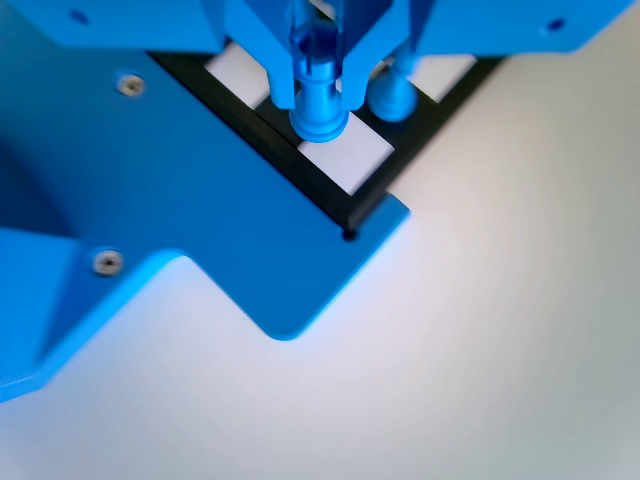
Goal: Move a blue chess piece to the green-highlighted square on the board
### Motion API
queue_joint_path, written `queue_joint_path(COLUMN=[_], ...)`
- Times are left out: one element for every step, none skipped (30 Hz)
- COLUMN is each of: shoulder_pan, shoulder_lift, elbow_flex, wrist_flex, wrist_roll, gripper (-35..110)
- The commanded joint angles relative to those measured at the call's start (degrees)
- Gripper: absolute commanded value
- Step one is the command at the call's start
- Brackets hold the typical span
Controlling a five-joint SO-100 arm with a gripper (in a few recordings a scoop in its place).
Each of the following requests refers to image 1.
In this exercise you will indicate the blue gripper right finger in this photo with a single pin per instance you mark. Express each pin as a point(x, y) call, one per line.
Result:
point(380, 30)

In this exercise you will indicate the blue base plate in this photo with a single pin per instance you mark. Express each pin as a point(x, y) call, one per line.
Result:
point(200, 175)

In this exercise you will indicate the black white chessboard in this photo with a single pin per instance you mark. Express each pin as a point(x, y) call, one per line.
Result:
point(370, 155)

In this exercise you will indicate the blue chess pawn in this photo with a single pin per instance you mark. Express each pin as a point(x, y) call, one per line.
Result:
point(392, 97)

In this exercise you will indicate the blue chess rook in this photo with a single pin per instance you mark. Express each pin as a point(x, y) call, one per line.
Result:
point(317, 115)

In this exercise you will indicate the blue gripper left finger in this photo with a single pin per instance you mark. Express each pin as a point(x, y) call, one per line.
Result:
point(250, 25)

